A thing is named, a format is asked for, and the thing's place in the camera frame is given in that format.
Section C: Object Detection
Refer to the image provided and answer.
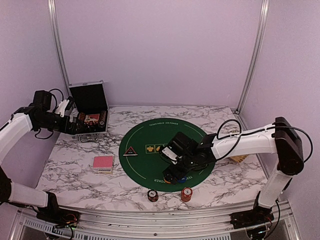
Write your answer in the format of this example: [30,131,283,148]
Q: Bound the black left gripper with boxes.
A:
[36,112,85,135]

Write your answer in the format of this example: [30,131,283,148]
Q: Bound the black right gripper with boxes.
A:
[162,154,197,186]

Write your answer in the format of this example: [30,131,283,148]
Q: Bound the red chip stack front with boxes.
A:
[181,187,193,203]

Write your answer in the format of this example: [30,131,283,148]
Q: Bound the dark chip stack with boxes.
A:
[147,189,159,202]

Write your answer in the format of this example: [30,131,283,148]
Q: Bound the red backed card deck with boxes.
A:
[92,155,114,170]

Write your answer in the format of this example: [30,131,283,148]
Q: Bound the blue small blind button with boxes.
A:
[177,177,187,184]

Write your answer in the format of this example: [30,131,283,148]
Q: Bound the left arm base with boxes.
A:
[36,209,80,226]

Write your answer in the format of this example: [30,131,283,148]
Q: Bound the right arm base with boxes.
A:
[230,210,275,229]

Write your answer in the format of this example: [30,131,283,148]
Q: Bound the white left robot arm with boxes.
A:
[0,90,80,223]

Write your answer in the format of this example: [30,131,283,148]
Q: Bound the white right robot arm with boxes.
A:
[159,117,305,224]

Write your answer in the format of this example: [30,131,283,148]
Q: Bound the orange chip row in case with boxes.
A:
[77,112,86,124]

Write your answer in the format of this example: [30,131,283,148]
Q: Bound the boxed card deck in case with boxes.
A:
[84,113,100,125]

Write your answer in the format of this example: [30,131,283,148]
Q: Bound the aluminium poker case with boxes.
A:
[69,80,109,143]

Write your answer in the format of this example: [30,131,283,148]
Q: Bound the round green poker mat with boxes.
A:
[119,118,216,192]

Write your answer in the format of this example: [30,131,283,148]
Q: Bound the triangular all in button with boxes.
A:
[123,146,138,157]

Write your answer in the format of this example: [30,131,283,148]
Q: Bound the dark chip row in case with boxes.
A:
[98,110,107,128]

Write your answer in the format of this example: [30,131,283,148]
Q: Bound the blue card box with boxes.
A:
[93,168,113,174]

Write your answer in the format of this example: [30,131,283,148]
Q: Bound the woven bamboo tray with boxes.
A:
[229,155,248,164]

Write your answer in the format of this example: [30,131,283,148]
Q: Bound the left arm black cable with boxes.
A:
[33,87,65,140]

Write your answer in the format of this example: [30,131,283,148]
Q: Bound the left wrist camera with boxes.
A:
[54,96,75,118]

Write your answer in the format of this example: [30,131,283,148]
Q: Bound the front aluminium rail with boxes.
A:
[8,200,301,240]

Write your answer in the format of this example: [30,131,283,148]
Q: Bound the left aluminium frame post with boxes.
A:
[47,0,71,96]

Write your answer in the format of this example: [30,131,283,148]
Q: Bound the aluminium frame post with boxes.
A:
[47,0,71,96]
[234,0,270,115]

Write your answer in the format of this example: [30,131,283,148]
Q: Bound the right aluminium frame post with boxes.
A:
[234,0,270,115]

